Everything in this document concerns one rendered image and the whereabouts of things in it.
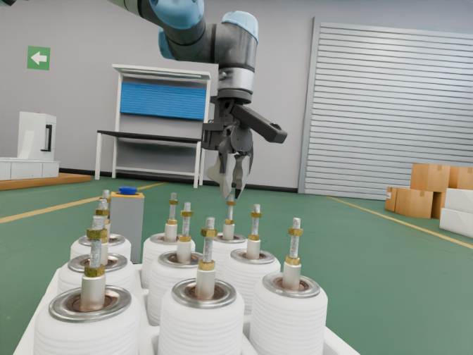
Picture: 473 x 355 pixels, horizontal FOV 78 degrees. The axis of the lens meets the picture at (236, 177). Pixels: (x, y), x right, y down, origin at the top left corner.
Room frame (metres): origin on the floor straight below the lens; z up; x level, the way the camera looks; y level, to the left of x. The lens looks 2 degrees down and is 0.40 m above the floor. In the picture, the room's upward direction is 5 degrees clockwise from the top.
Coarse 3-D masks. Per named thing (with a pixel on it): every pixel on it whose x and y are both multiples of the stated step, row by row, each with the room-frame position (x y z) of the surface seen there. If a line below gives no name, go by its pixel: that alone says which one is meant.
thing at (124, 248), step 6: (126, 240) 0.53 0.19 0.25; (72, 246) 0.48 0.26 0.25; (78, 246) 0.48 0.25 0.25; (84, 246) 0.47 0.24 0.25; (114, 246) 0.49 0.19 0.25; (120, 246) 0.49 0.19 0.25; (126, 246) 0.51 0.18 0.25; (72, 252) 0.48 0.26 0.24; (78, 252) 0.47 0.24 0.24; (84, 252) 0.46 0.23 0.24; (108, 252) 0.47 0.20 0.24; (114, 252) 0.48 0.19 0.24; (120, 252) 0.49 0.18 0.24; (126, 252) 0.50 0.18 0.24; (72, 258) 0.47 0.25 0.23
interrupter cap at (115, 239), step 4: (84, 236) 0.52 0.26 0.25; (112, 236) 0.53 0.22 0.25; (116, 236) 0.54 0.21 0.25; (120, 236) 0.54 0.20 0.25; (80, 240) 0.49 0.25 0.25; (84, 240) 0.49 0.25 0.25; (88, 240) 0.50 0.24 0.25; (112, 240) 0.52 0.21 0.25; (116, 240) 0.51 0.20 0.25; (120, 240) 0.51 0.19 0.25; (124, 240) 0.51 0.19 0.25; (84, 244) 0.48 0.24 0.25; (88, 244) 0.47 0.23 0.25; (108, 244) 0.48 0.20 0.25; (112, 244) 0.49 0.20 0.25; (116, 244) 0.49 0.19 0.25
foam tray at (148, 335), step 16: (48, 288) 0.47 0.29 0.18; (144, 304) 0.44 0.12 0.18; (32, 320) 0.37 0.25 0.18; (144, 320) 0.39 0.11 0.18; (32, 336) 0.34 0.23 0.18; (144, 336) 0.36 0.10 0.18; (336, 336) 0.40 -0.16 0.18; (16, 352) 0.31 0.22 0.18; (32, 352) 0.31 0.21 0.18; (144, 352) 0.33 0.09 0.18; (256, 352) 0.35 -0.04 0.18; (336, 352) 0.36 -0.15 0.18; (352, 352) 0.36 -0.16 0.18
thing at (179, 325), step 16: (176, 304) 0.31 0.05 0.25; (240, 304) 0.32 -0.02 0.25; (160, 320) 0.32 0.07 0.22; (176, 320) 0.30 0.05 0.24; (192, 320) 0.29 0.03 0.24; (208, 320) 0.29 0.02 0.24; (224, 320) 0.30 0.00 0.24; (240, 320) 0.32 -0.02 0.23; (160, 336) 0.32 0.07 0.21; (176, 336) 0.30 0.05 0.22; (192, 336) 0.29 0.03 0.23; (208, 336) 0.29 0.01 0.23; (224, 336) 0.30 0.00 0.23; (240, 336) 0.32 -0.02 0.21; (160, 352) 0.31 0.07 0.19; (176, 352) 0.29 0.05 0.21; (192, 352) 0.29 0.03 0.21; (208, 352) 0.29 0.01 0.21; (224, 352) 0.30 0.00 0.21; (240, 352) 0.34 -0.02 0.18
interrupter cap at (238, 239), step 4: (220, 232) 0.63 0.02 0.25; (220, 236) 0.61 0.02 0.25; (236, 236) 0.62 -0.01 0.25; (240, 236) 0.62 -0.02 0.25; (216, 240) 0.57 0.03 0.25; (220, 240) 0.57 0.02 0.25; (224, 240) 0.57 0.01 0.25; (228, 240) 0.57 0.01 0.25; (232, 240) 0.58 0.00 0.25; (236, 240) 0.58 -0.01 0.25; (240, 240) 0.58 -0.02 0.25; (244, 240) 0.58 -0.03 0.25
